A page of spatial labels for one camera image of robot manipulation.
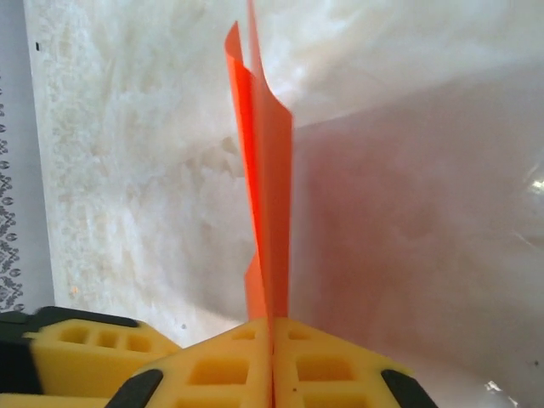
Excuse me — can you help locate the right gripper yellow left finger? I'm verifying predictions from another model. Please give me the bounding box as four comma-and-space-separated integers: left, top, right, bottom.
105, 316, 273, 408

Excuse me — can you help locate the orange cloth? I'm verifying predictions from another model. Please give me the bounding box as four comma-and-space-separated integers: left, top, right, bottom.
223, 0, 297, 324

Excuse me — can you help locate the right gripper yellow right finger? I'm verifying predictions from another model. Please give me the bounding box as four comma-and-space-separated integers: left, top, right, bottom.
270, 316, 439, 408

